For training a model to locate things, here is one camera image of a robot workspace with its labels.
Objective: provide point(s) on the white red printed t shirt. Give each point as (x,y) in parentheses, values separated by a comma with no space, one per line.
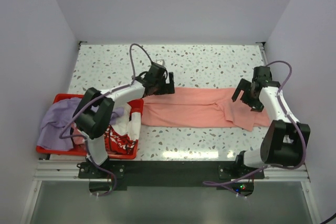
(123,130)

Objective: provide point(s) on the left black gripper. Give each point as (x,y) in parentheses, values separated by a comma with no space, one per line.
(167,88)

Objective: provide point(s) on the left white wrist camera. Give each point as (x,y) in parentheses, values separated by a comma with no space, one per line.
(161,62)

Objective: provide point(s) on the red plastic bin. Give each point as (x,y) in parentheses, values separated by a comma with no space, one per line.
(136,106)

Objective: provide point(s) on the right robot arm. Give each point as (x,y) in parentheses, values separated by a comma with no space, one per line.
(285,143)

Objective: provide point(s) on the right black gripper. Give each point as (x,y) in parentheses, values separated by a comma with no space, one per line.
(244,85)

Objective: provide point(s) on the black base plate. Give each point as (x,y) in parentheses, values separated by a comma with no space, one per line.
(119,175)

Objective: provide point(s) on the aluminium frame rail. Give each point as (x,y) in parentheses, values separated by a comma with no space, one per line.
(66,170)

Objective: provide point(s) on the lavender t shirt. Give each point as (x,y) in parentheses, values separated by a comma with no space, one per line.
(53,123)

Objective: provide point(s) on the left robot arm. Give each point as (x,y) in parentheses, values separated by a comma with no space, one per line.
(93,114)

